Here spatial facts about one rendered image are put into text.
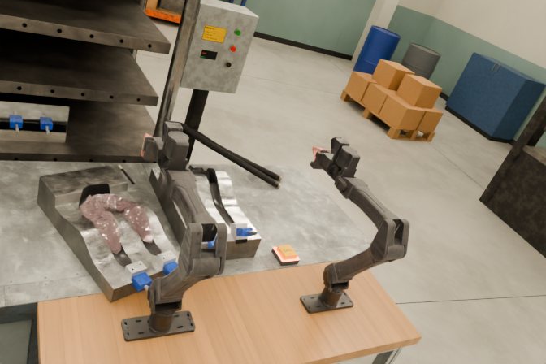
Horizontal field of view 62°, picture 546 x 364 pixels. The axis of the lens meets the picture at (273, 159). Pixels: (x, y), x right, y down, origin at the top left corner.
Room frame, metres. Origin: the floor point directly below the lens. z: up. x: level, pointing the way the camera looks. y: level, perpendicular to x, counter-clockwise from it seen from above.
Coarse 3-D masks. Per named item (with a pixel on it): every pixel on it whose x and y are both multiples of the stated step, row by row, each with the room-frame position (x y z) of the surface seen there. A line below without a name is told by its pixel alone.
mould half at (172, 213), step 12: (156, 168) 1.58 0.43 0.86; (156, 180) 1.51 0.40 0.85; (204, 180) 1.51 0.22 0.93; (228, 180) 1.58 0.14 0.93; (156, 192) 1.49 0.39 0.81; (204, 192) 1.47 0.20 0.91; (228, 192) 1.53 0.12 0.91; (168, 204) 1.39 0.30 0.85; (204, 204) 1.42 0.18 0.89; (228, 204) 1.48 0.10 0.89; (168, 216) 1.37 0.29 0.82; (180, 216) 1.31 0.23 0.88; (216, 216) 1.38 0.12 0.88; (240, 216) 1.44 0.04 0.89; (180, 228) 1.28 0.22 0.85; (228, 228) 1.33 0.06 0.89; (180, 240) 1.26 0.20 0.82; (228, 240) 1.26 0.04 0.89; (252, 240) 1.32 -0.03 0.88; (228, 252) 1.27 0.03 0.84; (240, 252) 1.30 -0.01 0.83; (252, 252) 1.33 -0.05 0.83
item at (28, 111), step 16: (0, 96) 1.51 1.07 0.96; (16, 96) 1.56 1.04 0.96; (32, 96) 1.61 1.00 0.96; (0, 112) 1.48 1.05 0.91; (16, 112) 1.52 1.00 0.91; (32, 112) 1.55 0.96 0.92; (48, 112) 1.59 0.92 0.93; (64, 112) 1.62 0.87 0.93; (0, 128) 1.49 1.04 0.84; (32, 128) 1.56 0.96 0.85; (64, 128) 1.63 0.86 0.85
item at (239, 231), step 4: (232, 224) 1.32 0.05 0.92; (236, 224) 1.31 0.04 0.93; (240, 224) 1.32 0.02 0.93; (244, 224) 1.33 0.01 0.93; (232, 228) 1.31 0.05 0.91; (236, 228) 1.30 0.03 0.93; (240, 228) 1.28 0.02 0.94; (244, 228) 1.28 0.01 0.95; (248, 228) 1.29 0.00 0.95; (252, 228) 1.30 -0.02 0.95; (232, 232) 1.30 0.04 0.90; (236, 232) 1.29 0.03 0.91; (240, 232) 1.28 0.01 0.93; (244, 232) 1.27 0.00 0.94; (248, 232) 1.27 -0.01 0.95; (252, 232) 1.26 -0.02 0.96; (256, 232) 1.25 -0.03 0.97; (236, 236) 1.29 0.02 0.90; (240, 236) 1.30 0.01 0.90; (244, 236) 1.31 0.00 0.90
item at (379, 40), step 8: (376, 32) 8.46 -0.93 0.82; (384, 32) 8.40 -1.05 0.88; (392, 32) 8.90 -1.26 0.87; (368, 40) 8.54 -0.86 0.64; (376, 40) 8.42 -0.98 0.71; (384, 40) 8.39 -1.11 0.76; (392, 40) 8.43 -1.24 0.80; (368, 48) 8.47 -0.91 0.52; (376, 48) 8.39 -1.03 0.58; (384, 48) 8.40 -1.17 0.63; (392, 48) 8.48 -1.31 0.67; (360, 56) 8.57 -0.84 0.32; (368, 56) 8.43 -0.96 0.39; (376, 56) 8.39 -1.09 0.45; (384, 56) 8.42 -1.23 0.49; (360, 64) 8.49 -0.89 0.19; (368, 64) 8.41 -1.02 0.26; (376, 64) 8.39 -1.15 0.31; (368, 72) 8.40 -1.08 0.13
